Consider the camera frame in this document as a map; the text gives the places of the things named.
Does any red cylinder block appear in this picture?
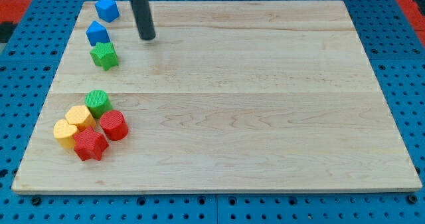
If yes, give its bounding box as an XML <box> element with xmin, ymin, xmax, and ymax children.
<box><xmin>100</xmin><ymin>110</ymin><xmax>129</xmax><ymax>141</ymax></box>

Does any green cylinder block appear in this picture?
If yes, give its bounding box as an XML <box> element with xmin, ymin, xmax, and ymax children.
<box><xmin>84</xmin><ymin>90</ymin><xmax>113</xmax><ymax>119</ymax></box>

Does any light wooden board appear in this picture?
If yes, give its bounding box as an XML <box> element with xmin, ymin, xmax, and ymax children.
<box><xmin>12</xmin><ymin>1</ymin><xmax>422</xmax><ymax>195</ymax></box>

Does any green star block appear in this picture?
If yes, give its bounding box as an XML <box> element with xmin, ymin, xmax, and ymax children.
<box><xmin>90</xmin><ymin>42</ymin><xmax>119</xmax><ymax>71</ymax></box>

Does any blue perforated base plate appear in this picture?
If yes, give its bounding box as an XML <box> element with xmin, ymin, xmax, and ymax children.
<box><xmin>1</xmin><ymin>0</ymin><xmax>424</xmax><ymax>223</ymax></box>

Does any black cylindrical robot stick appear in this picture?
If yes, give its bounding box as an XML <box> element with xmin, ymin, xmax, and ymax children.
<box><xmin>129</xmin><ymin>0</ymin><xmax>156</xmax><ymax>41</ymax></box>

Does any blue pentagon block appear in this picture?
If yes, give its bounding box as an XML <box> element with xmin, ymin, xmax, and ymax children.
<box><xmin>86</xmin><ymin>21</ymin><xmax>110</xmax><ymax>47</ymax></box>

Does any red star block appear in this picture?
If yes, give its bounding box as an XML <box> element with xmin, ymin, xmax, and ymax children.
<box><xmin>72</xmin><ymin>126</ymin><xmax>109</xmax><ymax>161</ymax></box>

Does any blue cube block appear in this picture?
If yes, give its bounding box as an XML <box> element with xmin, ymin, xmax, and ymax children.
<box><xmin>95</xmin><ymin>0</ymin><xmax>120</xmax><ymax>23</ymax></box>

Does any yellow hexagon block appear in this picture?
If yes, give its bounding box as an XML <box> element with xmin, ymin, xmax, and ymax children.
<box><xmin>65</xmin><ymin>105</ymin><xmax>96</xmax><ymax>132</ymax></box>

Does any yellow heart block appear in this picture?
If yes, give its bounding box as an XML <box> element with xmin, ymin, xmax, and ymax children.
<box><xmin>53</xmin><ymin>119</ymin><xmax>80</xmax><ymax>149</ymax></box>

